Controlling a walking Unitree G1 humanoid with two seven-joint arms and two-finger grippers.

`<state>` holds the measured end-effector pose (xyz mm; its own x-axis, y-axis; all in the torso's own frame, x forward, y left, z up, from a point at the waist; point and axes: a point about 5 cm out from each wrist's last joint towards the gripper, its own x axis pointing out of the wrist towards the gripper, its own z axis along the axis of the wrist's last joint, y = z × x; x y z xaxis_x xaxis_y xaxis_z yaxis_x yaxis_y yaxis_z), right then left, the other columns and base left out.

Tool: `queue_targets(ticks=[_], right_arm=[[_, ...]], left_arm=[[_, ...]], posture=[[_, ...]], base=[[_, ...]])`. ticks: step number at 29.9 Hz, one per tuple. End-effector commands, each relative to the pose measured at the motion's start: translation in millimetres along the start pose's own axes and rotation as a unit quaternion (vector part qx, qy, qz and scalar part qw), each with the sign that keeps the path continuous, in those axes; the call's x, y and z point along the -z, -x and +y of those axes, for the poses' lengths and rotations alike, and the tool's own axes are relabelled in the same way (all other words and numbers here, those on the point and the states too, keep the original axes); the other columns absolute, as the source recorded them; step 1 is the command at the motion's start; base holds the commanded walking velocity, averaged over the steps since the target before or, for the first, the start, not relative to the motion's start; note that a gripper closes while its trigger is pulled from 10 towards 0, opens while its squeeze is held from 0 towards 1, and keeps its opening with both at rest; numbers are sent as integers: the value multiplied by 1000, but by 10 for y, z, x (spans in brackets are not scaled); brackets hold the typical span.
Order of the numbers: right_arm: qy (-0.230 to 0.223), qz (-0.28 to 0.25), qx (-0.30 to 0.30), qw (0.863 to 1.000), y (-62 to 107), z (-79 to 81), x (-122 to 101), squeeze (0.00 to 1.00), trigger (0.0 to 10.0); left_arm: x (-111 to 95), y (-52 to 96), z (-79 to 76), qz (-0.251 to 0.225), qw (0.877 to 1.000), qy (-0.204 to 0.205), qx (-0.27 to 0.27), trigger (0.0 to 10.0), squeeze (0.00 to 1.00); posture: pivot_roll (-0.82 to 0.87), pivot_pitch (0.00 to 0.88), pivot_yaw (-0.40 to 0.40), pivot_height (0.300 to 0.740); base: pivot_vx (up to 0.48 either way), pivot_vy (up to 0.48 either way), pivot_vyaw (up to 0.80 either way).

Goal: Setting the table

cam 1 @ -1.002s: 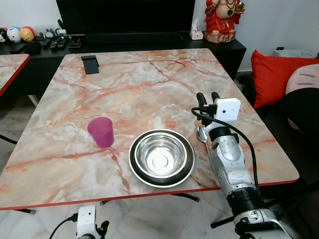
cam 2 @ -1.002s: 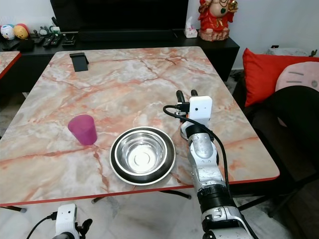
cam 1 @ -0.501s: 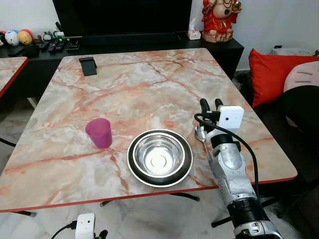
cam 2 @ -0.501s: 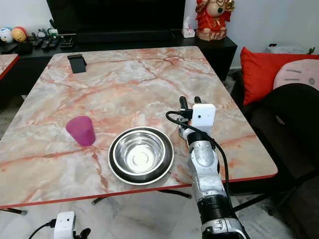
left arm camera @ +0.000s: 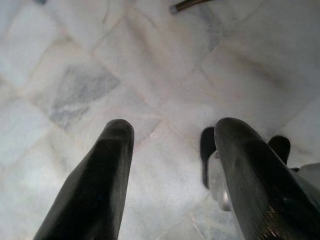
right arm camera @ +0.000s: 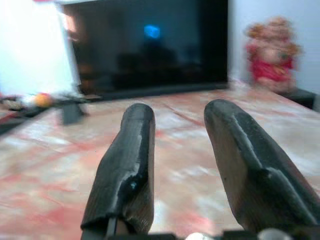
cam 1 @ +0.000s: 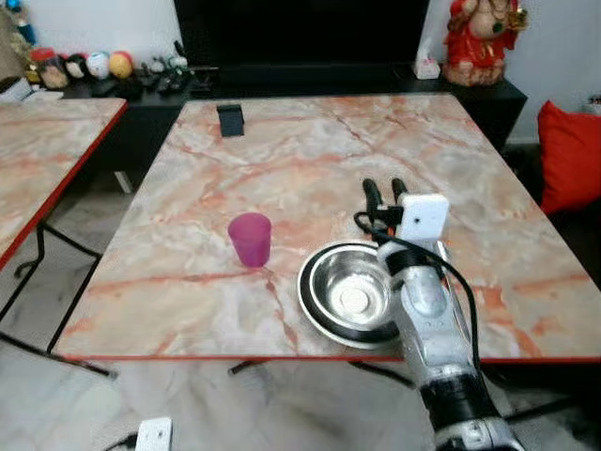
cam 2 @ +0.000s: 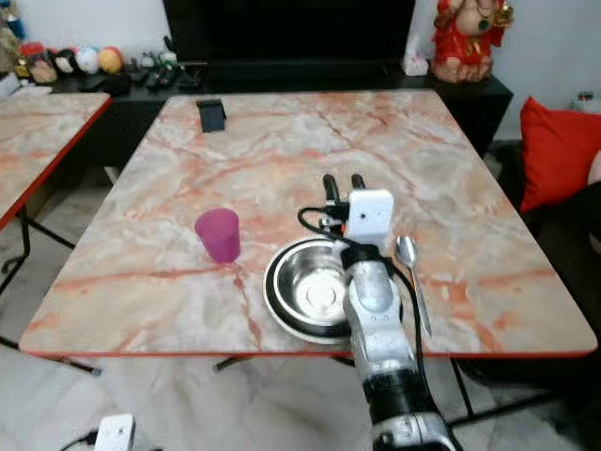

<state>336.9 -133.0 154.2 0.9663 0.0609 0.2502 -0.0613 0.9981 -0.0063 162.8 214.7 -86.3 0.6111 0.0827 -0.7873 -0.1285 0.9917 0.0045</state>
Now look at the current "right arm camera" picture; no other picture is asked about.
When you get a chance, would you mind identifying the pink and red plush doll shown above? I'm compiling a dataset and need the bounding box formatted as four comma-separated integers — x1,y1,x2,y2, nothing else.
244,16,303,95

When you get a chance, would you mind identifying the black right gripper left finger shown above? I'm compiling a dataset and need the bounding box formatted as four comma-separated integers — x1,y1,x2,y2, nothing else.
80,103,157,236

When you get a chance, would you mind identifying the orange round toy figure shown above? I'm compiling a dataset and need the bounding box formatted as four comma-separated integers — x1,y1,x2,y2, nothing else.
34,92,54,106

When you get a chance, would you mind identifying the black flat television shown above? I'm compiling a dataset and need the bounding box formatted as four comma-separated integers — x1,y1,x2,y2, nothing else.
61,0,230,125

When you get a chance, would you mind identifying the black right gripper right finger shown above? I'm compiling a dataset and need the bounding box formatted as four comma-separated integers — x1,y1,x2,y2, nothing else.
203,98,320,233

